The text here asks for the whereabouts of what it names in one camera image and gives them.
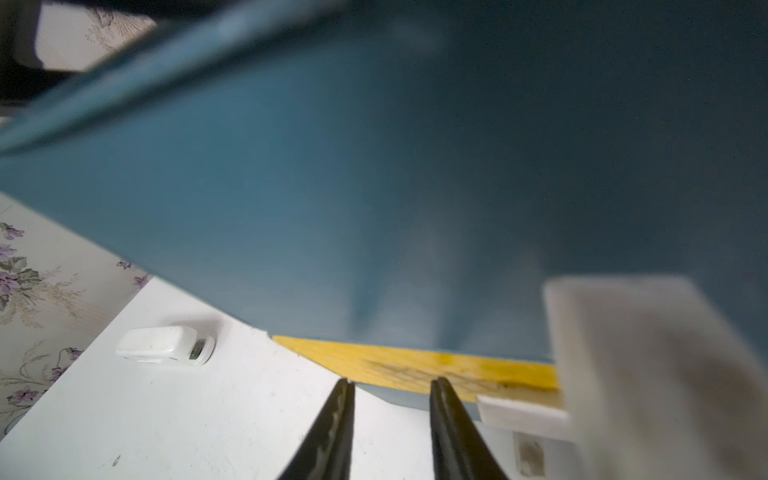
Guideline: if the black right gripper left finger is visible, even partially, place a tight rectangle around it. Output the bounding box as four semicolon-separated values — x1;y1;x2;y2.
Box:
279;378;355;480

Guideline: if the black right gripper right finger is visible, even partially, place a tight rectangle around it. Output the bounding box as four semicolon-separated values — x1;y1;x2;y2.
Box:
429;377;507;479

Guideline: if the yellow drawer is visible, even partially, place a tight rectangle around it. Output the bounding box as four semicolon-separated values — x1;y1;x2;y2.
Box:
273;336;574;441

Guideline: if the white stapler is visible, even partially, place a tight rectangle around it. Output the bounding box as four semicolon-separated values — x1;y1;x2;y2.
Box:
115;326;216;366

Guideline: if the teal drawer cabinet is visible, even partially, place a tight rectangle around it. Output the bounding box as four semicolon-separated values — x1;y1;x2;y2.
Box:
1;1;767;361

